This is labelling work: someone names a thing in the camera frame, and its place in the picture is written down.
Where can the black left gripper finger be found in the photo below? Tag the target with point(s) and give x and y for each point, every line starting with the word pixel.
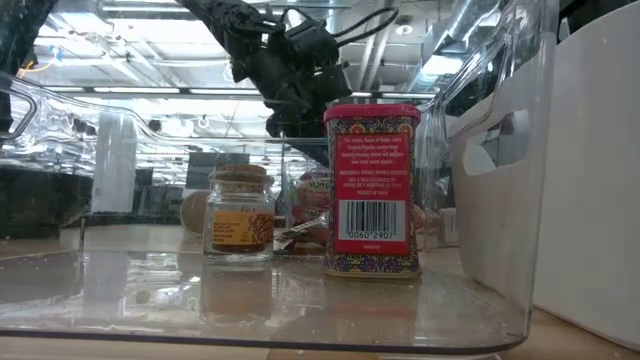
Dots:
pixel 312 150

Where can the red patterned spice tin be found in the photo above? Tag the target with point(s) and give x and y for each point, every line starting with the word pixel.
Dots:
pixel 372 175

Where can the cork lid glass spice jar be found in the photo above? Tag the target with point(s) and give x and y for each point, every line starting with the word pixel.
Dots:
pixel 240 230

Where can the clear plastic storage bin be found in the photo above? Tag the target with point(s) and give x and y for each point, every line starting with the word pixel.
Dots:
pixel 290 172
pixel 150 300

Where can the black monitor screen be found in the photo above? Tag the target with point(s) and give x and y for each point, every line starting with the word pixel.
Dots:
pixel 200 165

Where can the long ceiling light strip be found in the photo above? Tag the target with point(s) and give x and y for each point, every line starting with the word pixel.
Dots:
pixel 150 91

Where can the white pillar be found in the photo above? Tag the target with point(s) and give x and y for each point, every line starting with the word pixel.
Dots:
pixel 115 165

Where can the white plastic tray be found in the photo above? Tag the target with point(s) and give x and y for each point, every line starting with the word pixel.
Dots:
pixel 600 200

